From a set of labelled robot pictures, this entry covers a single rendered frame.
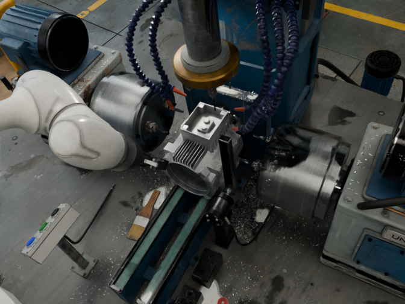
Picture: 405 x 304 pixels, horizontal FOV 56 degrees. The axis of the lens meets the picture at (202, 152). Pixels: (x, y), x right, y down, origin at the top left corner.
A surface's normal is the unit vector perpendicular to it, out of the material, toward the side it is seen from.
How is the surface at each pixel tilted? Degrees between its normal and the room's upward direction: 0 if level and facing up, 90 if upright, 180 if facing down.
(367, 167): 0
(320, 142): 9
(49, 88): 24
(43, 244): 52
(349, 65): 0
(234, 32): 90
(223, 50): 0
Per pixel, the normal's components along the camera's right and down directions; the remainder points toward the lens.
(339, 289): -0.12, -0.60
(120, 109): -0.40, 0.00
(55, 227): 0.61, -0.11
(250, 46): -0.48, 0.73
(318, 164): -0.29, -0.30
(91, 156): 0.61, 0.61
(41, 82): 0.22, -0.70
